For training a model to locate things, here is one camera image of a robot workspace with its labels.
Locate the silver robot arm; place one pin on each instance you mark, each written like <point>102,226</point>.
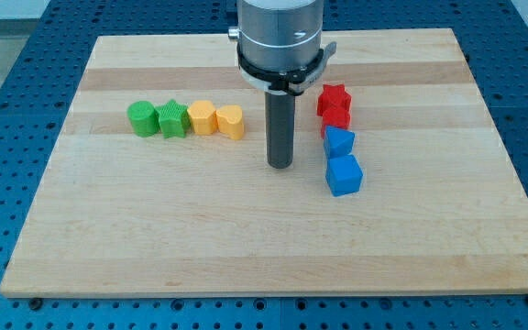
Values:
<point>278,44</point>

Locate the blue cube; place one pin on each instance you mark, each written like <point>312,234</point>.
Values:
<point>343,175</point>

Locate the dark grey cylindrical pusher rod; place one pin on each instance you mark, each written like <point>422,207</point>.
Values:
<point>280,114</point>

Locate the yellow heart block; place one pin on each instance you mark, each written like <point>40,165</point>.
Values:
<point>230,121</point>

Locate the blue triangle block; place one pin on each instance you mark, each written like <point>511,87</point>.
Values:
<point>338,142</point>

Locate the yellow hexagon block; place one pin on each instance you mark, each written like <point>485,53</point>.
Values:
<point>202,114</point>

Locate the red star block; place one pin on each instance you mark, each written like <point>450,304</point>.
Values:
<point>333,95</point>

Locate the green star block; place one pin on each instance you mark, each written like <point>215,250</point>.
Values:
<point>173,119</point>

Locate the green cylinder block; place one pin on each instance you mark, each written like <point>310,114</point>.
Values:
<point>143,118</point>

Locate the wooden board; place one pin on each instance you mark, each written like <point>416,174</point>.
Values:
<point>440,210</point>

